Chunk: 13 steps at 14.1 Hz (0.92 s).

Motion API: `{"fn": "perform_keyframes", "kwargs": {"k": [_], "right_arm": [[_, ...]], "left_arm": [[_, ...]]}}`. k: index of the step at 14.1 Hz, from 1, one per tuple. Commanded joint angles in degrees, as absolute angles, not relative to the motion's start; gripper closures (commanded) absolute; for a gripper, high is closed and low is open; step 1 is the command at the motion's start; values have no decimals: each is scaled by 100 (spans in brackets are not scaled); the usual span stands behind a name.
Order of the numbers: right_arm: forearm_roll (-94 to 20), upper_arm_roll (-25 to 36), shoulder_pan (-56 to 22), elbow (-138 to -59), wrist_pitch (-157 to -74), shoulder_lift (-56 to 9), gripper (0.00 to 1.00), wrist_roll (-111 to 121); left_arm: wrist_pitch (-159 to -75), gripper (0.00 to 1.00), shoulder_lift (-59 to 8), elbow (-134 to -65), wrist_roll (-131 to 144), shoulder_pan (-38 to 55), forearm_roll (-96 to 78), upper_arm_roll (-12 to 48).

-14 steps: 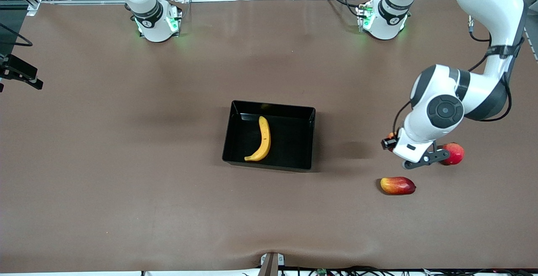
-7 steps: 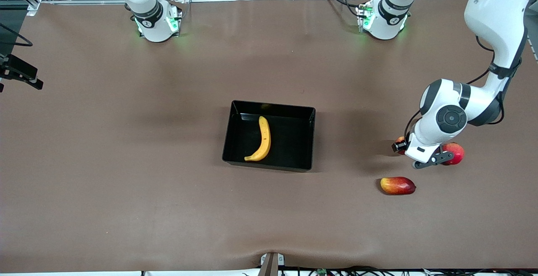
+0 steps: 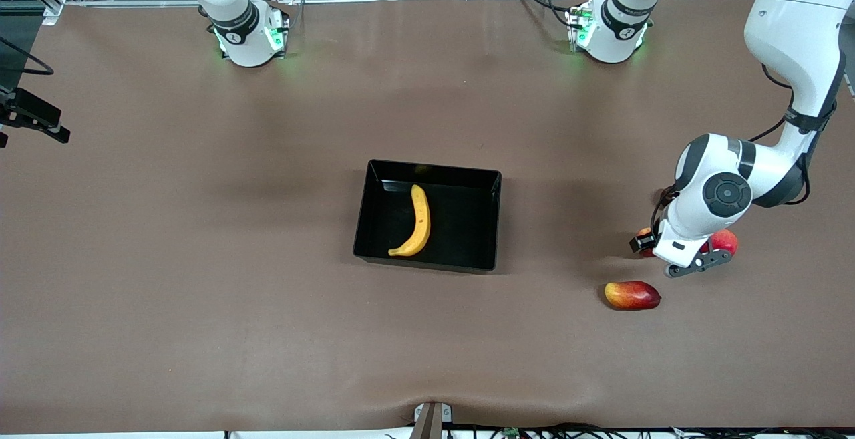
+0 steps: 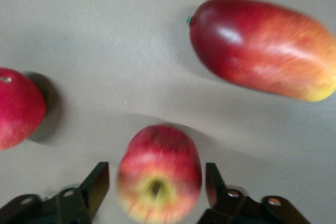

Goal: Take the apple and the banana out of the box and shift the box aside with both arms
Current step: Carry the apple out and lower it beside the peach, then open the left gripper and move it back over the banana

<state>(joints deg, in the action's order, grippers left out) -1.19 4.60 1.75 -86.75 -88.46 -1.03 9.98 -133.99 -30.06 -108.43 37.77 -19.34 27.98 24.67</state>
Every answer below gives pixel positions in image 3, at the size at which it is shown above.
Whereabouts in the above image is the small red yellow apple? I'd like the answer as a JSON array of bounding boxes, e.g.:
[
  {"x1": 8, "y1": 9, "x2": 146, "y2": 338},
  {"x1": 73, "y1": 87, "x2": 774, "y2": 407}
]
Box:
[{"x1": 636, "y1": 227, "x2": 661, "y2": 258}]

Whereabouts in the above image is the black plastic tray box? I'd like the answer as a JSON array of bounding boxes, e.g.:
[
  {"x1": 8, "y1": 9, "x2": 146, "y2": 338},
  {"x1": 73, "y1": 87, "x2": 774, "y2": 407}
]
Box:
[{"x1": 353, "y1": 160, "x2": 502, "y2": 273}]

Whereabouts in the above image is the yellow banana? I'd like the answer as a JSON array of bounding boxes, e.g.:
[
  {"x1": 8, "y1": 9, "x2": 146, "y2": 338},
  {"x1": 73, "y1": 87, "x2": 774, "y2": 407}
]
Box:
[{"x1": 388, "y1": 184, "x2": 432, "y2": 257}]

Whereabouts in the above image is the round red peach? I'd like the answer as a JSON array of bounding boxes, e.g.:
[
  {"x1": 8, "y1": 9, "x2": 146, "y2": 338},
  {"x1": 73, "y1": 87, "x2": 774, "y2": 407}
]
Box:
[{"x1": 700, "y1": 229, "x2": 739, "y2": 257}]

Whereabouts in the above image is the red yellow mango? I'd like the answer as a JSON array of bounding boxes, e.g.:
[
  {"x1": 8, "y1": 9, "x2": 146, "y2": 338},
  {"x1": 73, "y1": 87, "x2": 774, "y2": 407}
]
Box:
[{"x1": 604, "y1": 281, "x2": 662, "y2": 311}]

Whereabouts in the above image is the grey table edge clamp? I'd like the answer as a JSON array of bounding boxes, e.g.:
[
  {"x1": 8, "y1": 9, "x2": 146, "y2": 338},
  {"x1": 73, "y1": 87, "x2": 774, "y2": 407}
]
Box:
[{"x1": 409, "y1": 402, "x2": 453, "y2": 439}]

